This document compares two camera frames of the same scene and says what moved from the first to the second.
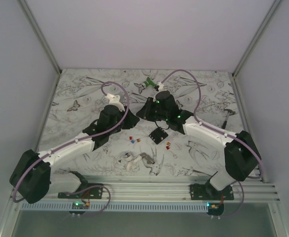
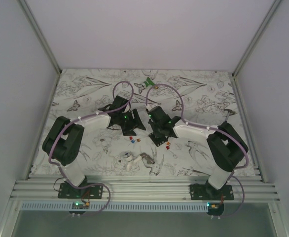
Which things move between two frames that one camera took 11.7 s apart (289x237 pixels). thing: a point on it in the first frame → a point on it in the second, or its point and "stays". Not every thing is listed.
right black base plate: (200, 191) stays
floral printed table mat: (211, 97) stays
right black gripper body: (152, 112) → (156, 127)
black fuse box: (158, 135) stays
